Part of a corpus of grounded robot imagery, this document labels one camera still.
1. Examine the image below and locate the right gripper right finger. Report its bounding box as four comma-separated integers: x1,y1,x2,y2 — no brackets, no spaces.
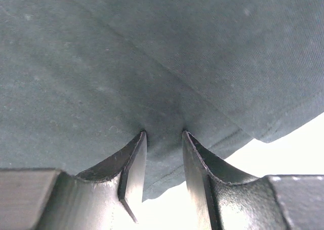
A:
182,131,323,229

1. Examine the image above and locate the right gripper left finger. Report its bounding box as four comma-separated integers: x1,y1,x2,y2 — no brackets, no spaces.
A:
1,132,147,229

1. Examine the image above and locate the black t shirt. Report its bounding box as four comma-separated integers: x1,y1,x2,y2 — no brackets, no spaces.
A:
1,0,323,199

